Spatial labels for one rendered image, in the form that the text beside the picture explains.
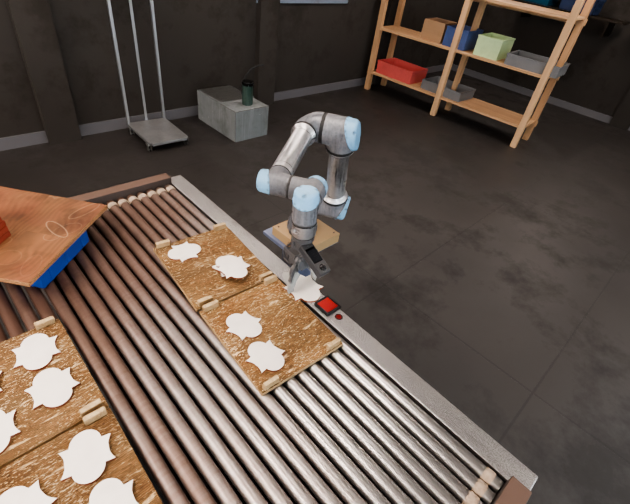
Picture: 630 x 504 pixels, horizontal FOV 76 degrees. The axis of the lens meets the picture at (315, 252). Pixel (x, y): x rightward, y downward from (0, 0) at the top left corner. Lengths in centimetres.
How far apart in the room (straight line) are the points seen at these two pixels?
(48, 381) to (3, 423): 14
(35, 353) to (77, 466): 42
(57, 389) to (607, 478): 264
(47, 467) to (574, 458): 250
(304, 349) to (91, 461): 68
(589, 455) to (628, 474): 20
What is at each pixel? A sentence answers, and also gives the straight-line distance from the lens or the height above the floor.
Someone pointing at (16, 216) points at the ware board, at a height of 104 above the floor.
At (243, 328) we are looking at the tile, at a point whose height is 94.
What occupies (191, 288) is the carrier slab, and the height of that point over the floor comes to 94.
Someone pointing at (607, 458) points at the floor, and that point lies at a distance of 300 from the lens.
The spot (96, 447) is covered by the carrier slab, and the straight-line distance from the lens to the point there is 132.
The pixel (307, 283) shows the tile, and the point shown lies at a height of 114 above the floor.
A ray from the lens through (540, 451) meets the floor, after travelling 278.
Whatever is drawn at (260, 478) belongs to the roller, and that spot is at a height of 92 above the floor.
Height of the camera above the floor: 208
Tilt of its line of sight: 39 degrees down
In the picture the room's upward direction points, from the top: 9 degrees clockwise
